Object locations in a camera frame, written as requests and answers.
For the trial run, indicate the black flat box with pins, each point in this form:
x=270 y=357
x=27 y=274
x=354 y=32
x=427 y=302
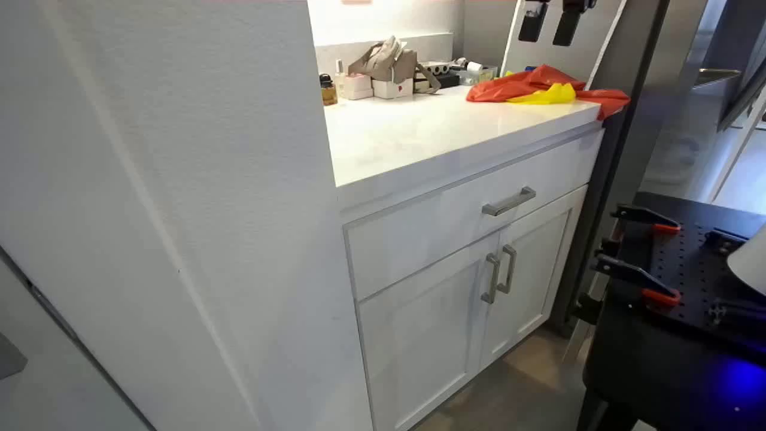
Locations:
x=449 y=79

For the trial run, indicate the black clamp with orange tips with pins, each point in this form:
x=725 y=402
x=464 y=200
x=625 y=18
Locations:
x=634 y=279
x=638 y=215

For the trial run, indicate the small white box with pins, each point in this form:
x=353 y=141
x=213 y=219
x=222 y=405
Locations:
x=394 y=90

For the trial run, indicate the white base cabinet door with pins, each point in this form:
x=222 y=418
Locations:
x=415 y=342
x=541 y=272

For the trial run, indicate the tall white cabinet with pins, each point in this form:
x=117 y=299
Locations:
x=198 y=200

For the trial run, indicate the red cloth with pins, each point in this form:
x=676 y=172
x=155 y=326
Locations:
x=608 y=102
x=526 y=85

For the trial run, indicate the white cabinet drawers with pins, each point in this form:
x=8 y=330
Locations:
x=415 y=230

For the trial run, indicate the yellow cloth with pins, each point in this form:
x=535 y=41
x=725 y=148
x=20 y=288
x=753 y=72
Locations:
x=553 y=93

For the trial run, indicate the black perforated robot table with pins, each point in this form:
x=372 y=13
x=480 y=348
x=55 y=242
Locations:
x=660 y=367

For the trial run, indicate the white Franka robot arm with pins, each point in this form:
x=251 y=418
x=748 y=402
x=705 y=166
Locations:
x=755 y=267

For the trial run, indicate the small amber bottle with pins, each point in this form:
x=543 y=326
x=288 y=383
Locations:
x=328 y=91

